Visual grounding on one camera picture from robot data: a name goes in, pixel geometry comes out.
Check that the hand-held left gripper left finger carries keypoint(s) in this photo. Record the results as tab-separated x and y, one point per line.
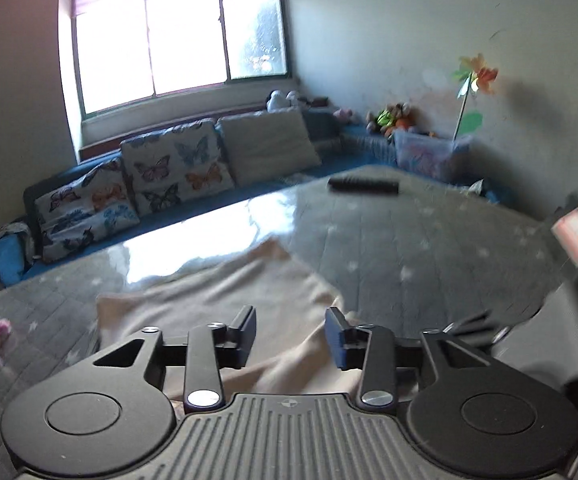
246	334

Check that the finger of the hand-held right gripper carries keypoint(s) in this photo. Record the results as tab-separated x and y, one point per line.
474	325

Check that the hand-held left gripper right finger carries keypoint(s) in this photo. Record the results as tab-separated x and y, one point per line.
336	341

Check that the cream garment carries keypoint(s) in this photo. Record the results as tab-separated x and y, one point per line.
219	285

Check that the grey quilted star tablecloth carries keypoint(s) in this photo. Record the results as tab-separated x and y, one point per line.
419	240

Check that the black remote control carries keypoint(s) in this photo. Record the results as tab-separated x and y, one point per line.
364	186

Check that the clear plastic storage box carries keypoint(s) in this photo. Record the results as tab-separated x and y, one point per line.
429	155

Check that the butterfly print cushion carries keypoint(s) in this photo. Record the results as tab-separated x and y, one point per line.
174	165
84	210

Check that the beige cushion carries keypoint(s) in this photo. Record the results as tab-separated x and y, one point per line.
269	145

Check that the blue sofa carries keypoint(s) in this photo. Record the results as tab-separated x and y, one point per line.
364	141

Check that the pink plush toy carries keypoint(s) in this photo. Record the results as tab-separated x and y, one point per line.
345	116

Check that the green orange plush toy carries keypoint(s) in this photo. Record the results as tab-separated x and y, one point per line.
383	119

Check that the brown plush toy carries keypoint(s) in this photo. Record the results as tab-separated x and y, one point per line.
403	111

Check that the white plush toy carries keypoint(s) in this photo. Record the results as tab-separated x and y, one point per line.
281	101

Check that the paper pinwheel flower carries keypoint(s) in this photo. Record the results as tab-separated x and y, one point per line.
476	75

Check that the grey patterned cloth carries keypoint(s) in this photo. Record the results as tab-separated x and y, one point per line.
14	237

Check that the window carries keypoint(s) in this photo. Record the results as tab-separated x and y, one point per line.
179	40

